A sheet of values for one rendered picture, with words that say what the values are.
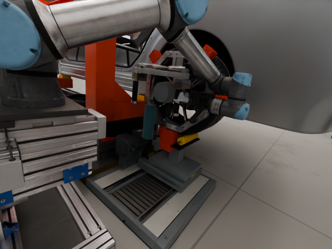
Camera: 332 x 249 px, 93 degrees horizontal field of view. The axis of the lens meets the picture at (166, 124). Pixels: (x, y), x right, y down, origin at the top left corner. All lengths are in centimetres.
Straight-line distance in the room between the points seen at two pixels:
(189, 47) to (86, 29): 39
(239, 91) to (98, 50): 97
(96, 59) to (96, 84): 17
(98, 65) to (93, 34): 85
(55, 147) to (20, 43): 32
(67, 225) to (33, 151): 50
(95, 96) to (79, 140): 71
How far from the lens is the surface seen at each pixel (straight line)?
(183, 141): 115
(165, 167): 139
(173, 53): 117
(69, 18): 44
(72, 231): 98
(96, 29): 44
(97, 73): 129
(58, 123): 60
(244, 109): 72
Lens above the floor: 95
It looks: 17 degrees down
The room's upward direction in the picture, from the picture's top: 8 degrees clockwise
